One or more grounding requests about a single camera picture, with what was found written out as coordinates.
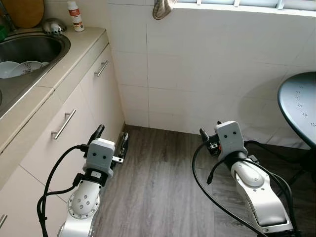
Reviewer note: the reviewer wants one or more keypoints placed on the white plate purple floral print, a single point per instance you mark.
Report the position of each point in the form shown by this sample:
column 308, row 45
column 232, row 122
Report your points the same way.
column 29, row 68

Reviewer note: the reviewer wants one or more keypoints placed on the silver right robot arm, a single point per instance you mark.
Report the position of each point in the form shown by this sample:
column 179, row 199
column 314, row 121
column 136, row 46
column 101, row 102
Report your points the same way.
column 256, row 197

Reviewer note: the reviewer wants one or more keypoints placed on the black round table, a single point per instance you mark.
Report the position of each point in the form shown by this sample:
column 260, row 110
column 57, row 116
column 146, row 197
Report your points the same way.
column 298, row 103

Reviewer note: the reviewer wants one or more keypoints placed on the stainless steel double sink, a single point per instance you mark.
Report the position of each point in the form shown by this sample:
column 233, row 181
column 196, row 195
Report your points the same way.
column 34, row 49

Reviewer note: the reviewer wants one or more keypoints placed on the white bottle orange label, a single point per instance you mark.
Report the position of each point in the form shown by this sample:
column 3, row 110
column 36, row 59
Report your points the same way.
column 75, row 19

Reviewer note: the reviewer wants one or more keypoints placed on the brown checked towel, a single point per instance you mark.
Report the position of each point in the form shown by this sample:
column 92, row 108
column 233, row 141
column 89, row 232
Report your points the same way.
column 162, row 9

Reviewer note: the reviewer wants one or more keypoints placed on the brown wooden cutting board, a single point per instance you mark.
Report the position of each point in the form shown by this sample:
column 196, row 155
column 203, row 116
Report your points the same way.
column 24, row 12

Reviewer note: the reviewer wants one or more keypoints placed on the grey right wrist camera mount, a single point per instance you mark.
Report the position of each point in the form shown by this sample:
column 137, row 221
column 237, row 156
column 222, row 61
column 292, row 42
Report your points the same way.
column 230, row 138

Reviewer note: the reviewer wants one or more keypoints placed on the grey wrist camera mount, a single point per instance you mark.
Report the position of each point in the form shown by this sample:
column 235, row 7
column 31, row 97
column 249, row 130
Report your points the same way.
column 100, row 155
column 230, row 138

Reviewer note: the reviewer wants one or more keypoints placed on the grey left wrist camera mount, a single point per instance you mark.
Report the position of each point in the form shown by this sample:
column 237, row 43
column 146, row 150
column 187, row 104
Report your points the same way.
column 100, row 155

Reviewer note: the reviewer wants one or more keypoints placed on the white window frame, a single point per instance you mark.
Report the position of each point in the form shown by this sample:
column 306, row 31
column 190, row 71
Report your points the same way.
column 247, row 6

